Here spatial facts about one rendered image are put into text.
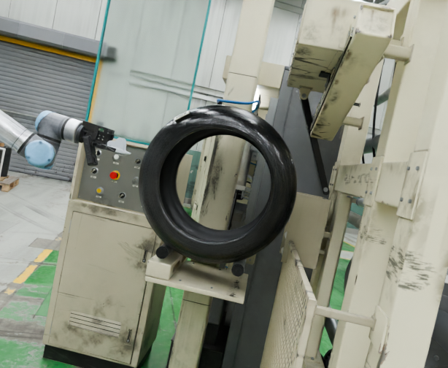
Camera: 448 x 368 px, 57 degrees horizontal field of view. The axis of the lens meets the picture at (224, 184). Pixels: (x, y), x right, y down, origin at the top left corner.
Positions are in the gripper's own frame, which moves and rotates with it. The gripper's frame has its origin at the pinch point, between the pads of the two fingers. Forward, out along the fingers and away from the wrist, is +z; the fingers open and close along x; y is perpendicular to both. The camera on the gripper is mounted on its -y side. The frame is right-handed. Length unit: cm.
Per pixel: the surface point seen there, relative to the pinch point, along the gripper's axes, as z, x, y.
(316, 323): 93, 22, -44
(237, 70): 27, 27, 48
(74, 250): -31, 58, -63
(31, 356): -37, 58, -127
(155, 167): 15.5, -12.4, -0.2
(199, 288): 43, -9, -37
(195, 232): 32.8, 14.8, -23.0
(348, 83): 68, -23, 44
